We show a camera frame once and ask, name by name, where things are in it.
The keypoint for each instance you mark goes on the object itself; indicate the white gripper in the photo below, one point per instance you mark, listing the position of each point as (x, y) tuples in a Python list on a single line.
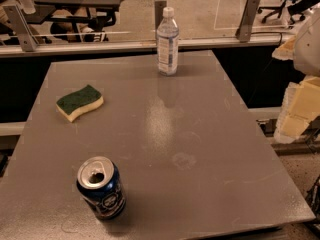
[(308, 49)]

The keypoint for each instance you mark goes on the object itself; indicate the blue pepsi can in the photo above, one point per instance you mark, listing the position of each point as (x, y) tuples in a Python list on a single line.
[(98, 181)]

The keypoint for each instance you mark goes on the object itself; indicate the clear plastic water bottle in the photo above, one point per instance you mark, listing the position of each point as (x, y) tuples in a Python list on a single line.
[(167, 43)]

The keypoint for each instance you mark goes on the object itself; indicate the green yellow sponge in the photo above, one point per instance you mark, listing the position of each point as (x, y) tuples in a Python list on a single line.
[(77, 103)]

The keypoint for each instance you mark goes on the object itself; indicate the black desk in background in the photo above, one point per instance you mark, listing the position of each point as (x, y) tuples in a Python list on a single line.
[(76, 20)]

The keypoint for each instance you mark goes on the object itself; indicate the grey metal rail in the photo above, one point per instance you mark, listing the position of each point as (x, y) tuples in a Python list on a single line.
[(257, 39)]

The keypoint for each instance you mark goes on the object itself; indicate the grey metal bracket left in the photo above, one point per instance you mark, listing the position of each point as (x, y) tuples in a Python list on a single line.
[(26, 39)]

